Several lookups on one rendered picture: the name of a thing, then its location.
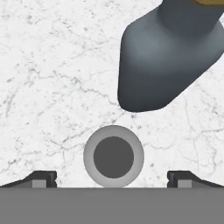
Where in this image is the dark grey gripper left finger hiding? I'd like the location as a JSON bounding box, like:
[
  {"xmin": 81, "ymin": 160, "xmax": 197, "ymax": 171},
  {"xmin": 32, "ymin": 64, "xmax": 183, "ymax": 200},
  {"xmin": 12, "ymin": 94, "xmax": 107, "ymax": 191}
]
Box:
[{"xmin": 0, "ymin": 170, "xmax": 58, "ymax": 189}]

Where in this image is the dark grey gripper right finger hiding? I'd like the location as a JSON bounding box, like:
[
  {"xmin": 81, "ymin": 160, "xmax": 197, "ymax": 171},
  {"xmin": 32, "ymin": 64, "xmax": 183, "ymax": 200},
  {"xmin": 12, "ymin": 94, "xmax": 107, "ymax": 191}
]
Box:
[{"xmin": 166, "ymin": 170, "xmax": 224, "ymax": 189}]

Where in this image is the pale grey round bottle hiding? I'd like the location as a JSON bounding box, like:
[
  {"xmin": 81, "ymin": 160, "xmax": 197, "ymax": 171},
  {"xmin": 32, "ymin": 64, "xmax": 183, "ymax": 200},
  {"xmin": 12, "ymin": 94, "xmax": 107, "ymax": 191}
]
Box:
[{"xmin": 82, "ymin": 124, "xmax": 145, "ymax": 188}]

